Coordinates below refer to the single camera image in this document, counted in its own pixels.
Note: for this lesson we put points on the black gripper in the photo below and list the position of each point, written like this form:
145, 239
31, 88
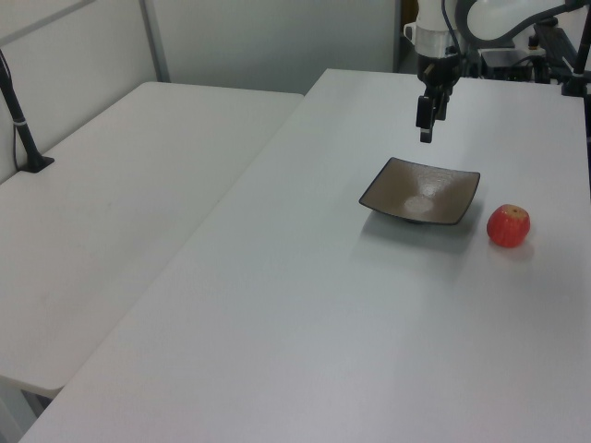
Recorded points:
438, 69

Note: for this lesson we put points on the red apple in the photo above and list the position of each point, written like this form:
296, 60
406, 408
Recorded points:
508, 227

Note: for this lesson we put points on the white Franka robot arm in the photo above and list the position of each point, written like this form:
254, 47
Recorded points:
485, 18

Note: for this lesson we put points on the square brown ceramic plate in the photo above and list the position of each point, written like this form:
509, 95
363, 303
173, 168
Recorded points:
422, 191

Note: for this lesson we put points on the black flat box device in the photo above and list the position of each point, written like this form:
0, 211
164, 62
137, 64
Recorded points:
505, 62

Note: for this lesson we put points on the black keyboard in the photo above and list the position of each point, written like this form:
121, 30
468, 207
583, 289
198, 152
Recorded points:
554, 39

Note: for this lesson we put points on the black clamp stand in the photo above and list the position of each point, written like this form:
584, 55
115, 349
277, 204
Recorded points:
578, 69

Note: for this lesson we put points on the white side table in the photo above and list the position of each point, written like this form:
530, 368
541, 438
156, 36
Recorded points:
115, 207

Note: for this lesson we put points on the grey partition frame post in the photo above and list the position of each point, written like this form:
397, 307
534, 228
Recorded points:
154, 39

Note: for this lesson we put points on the black camera stand pole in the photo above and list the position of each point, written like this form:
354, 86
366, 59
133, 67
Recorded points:
20, 124

